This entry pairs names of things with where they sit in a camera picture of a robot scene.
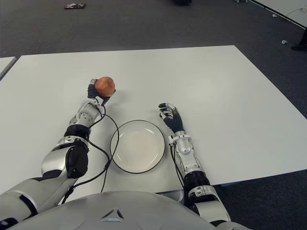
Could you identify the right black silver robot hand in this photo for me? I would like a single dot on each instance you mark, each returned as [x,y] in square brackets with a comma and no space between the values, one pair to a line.
[175,119]

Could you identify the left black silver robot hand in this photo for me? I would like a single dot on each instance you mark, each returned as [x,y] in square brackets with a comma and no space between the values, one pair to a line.
[91,91]

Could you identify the red apple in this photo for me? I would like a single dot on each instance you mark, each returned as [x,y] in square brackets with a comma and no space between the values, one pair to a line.
[105,86]

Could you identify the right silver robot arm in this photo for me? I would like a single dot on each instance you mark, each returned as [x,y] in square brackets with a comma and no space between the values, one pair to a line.
[190,163]

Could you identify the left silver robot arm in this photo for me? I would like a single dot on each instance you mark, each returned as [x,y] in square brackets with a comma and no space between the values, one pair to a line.
[60,160]

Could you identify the white plate with black rim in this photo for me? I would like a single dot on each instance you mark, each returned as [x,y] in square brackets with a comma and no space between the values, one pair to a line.
[138,146]

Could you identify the dark patterned item on floor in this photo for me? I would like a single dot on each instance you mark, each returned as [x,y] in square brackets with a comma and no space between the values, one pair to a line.
[74,5]

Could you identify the neighbouring white table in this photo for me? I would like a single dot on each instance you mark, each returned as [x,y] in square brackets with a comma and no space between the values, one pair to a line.
[4,64]

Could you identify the silver robot torso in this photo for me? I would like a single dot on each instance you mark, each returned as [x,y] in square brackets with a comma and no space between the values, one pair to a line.
[115,210]

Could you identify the dark chair base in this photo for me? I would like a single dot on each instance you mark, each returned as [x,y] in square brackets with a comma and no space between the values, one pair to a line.
[182,2]

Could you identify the person's dark leg and shoe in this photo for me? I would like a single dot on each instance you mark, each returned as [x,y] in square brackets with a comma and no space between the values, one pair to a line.
[299,47]

